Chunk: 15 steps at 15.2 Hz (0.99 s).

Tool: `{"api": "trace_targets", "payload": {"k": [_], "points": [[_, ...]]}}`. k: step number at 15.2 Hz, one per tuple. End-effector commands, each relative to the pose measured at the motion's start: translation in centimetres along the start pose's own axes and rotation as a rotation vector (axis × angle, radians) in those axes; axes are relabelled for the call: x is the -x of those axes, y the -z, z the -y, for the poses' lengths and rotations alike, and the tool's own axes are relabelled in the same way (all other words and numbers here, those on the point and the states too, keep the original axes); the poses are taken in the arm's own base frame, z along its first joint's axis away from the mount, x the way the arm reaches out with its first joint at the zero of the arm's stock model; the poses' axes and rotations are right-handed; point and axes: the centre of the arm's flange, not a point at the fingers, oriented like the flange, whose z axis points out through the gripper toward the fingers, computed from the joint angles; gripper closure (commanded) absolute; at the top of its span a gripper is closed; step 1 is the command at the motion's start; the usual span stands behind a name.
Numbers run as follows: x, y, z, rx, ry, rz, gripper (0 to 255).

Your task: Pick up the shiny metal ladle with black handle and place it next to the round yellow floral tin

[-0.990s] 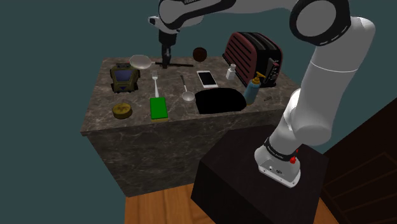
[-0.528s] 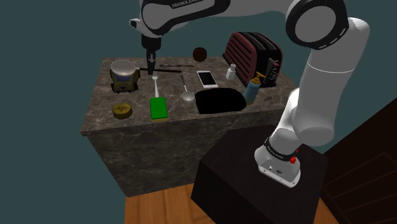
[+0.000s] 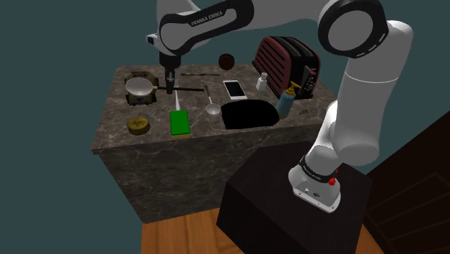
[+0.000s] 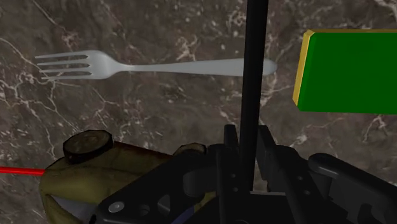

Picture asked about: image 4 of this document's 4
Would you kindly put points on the green box with yellow edge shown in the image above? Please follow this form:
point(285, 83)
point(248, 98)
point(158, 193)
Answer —
point(350, 73)

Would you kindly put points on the olive toy car, black wheels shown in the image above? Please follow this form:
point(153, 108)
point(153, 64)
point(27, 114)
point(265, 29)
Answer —
point(93, 181)

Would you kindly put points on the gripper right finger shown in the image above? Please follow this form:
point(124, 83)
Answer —
point(288, 167)

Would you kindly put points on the silver fork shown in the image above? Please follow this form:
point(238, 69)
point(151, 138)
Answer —
point(186, 67)

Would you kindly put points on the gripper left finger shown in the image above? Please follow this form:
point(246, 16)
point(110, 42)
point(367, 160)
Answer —
point(173, 183)

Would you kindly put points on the thin red stick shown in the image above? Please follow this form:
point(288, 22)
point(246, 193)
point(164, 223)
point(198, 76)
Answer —
point(21, 171)

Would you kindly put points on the thin black rod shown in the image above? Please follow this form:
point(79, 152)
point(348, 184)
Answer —
point(252, 93)

